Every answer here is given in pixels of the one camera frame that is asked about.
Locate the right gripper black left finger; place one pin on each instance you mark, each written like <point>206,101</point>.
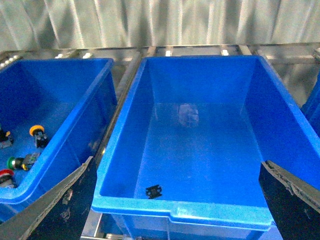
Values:
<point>61,213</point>

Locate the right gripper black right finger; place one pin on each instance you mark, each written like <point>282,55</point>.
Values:
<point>293,203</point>

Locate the green push button with selector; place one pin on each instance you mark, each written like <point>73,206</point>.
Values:
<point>22,163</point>

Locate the red push button near corner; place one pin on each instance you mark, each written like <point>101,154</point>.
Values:
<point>7,179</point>

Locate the yellow black button at edge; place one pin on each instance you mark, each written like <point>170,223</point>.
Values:
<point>6,139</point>

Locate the blue right plastic bin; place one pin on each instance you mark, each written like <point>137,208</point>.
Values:
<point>311,109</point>

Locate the blue plastic bin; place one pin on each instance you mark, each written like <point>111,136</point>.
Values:
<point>74,100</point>
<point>311,109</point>
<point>200,127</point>

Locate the small black plastic clip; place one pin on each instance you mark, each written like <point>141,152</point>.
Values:
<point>153,192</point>

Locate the blue left plastic bin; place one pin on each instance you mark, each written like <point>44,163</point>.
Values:
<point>74,100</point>

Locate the blue middle plastic bin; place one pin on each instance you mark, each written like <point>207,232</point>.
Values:
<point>200,127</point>

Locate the yellow push button switch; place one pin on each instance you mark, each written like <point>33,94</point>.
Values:
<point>40,138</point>

